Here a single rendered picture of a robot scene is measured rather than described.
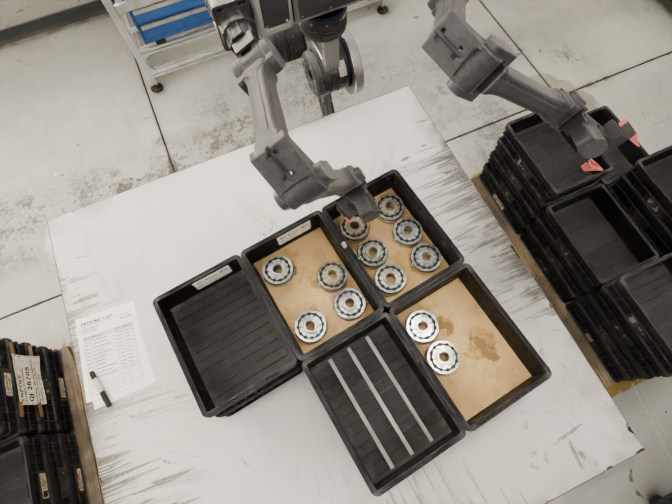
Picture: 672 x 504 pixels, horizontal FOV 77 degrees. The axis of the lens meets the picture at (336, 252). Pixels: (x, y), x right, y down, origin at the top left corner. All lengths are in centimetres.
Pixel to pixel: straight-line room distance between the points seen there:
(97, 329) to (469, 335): 128
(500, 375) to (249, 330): 79
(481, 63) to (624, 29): 299
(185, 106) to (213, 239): 152
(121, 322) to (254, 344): 53
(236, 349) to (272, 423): 27
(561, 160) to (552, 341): 94
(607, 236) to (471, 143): 97
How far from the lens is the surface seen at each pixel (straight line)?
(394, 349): 136
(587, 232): 224
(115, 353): 168
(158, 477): 159
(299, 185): 75
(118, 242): 181
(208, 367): 141
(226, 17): 110
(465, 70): 85
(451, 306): 142
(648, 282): 215
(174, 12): 291
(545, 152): 224
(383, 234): 146
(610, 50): 361
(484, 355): 141
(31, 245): 295
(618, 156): 269
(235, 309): 142
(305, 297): 139
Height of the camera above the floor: 217
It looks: 69 degrees down
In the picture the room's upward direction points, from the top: 4 degrees counter-clockwise
